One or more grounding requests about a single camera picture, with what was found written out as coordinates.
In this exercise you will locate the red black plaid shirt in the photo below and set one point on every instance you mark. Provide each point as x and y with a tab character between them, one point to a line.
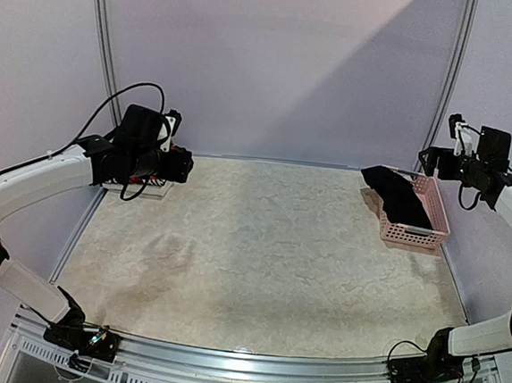
156	188

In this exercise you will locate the left aluminium frame post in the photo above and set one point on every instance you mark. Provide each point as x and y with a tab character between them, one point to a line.
104	45

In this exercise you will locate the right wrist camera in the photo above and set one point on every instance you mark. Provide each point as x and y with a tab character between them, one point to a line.
459	131

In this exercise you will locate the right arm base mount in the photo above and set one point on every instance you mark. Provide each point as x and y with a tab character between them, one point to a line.
426	369

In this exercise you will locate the black t-shirt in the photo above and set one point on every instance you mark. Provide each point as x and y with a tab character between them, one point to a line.
400	202

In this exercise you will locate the aluminium front rail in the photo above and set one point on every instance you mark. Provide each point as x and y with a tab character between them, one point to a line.
28	358

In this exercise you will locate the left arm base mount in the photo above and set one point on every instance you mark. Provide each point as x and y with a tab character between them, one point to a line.
74	335

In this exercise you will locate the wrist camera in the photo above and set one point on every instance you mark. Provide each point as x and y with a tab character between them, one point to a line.
459	131
171	122

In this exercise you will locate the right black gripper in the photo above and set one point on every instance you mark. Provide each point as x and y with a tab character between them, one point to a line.
432	158

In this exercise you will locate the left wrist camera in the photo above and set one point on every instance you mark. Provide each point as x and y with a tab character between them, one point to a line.
171	122

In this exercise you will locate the pink plastic basket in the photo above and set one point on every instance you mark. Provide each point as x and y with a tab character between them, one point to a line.
427	191

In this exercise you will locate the right aluminium frame post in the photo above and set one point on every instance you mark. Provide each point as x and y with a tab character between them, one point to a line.
455	62

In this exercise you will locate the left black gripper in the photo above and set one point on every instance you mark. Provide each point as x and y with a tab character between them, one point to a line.
180	163

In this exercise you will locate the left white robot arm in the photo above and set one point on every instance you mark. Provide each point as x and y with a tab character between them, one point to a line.
78	165

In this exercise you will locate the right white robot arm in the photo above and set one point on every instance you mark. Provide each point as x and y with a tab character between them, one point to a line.
480	257

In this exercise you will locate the aluminium frame post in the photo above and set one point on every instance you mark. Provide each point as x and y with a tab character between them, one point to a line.
104	45
455	62

